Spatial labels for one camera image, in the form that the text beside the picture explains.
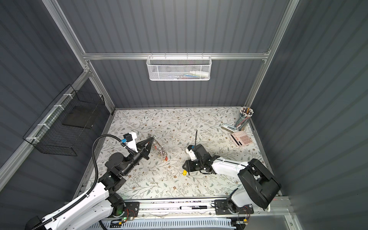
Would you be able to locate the white blue stapler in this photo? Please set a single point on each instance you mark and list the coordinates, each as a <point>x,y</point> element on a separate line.
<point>229,128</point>

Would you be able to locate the clear pencil cup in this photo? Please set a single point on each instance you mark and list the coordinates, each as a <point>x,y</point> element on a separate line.
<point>244,115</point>

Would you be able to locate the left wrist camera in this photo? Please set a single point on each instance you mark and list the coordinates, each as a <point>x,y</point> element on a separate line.
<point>129,141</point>

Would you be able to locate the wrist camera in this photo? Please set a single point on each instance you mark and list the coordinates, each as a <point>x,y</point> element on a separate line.
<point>129,141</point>
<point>190,150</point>

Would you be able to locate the white slotted cable duct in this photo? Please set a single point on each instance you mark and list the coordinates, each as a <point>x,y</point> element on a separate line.
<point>171,224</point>

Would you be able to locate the white wire mesh basket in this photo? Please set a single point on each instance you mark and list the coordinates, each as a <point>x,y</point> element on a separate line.
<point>177,68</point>

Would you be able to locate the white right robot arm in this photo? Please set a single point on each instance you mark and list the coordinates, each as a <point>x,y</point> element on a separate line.
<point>259,185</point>

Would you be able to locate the white glue bottle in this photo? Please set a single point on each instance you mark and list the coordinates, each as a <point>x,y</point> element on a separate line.
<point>201,74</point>

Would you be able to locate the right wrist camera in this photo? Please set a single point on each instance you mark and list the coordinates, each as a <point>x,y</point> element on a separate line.
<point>190,150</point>

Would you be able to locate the large metal keyring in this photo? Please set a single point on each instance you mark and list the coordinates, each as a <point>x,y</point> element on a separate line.
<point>161,150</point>

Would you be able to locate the pink calculator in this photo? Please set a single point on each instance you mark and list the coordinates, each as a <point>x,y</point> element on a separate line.
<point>241,139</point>

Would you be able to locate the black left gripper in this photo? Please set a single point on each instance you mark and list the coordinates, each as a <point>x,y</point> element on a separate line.
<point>144,151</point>

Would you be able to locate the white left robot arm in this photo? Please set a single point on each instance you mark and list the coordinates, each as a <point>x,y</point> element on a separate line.
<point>101,200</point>

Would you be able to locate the black wire basket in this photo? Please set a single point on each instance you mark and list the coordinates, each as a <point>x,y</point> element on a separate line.
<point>64,128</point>

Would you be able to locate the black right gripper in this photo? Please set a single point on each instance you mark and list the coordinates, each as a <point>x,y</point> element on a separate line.
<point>188,163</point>

